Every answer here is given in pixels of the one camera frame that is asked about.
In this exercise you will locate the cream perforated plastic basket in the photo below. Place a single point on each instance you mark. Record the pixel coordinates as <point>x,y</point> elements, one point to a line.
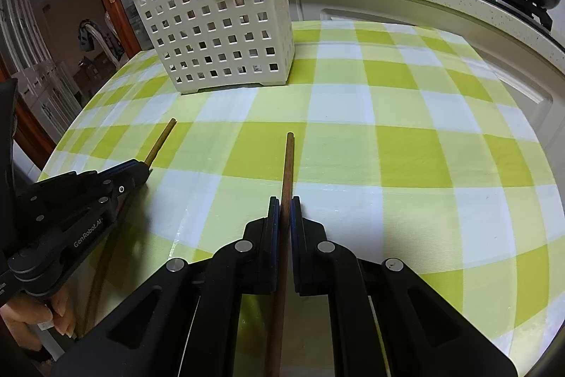
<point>212,32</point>

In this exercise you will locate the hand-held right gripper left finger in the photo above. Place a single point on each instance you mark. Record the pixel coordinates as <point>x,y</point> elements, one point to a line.
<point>260,257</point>

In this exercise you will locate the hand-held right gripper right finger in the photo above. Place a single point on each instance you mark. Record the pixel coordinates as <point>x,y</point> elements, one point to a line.
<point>309,257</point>

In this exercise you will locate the person's left hand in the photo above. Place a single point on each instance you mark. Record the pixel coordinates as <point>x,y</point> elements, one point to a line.
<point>31,315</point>

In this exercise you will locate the black gas stove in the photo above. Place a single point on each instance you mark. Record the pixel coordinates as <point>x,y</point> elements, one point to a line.
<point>525,4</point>

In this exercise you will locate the brown wooden chopstick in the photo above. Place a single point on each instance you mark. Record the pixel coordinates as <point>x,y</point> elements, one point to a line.
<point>289,165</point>
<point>161,140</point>

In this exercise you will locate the white panelled cabinet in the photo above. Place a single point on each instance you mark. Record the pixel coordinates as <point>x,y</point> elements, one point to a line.
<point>39,85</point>

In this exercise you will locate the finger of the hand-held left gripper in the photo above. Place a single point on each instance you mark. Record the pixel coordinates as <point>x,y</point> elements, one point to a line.
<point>66,253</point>
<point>88,191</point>

